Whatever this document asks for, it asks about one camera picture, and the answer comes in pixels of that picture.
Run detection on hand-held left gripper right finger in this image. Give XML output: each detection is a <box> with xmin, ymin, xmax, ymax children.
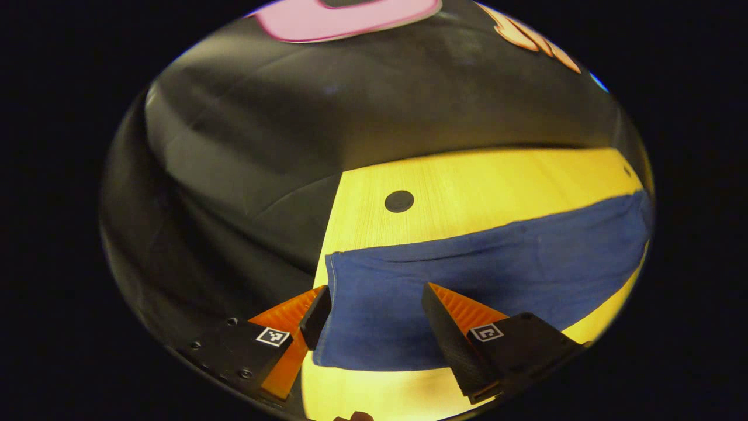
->
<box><xmin>422</xmin><ymin>283</ymin><xmax>587</xmax><ymax>405</ymax></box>

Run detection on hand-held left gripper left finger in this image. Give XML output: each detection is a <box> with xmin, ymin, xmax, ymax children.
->
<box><xmin>178</xmin><ymin>285</ymin><xmax>333</xmax><ymax>404</ymax></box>

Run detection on blue denim jeans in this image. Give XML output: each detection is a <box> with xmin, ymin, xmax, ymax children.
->
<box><xmin>313</xmin><ymin>190</ymin><xmax>654</xmax><ymax>372</ymax></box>

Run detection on black backdrop cloth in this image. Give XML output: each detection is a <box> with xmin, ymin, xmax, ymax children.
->
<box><xmin>99</xmin><ymin>0</ymin><xmax>652</xmax><ymax>404</ymax></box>

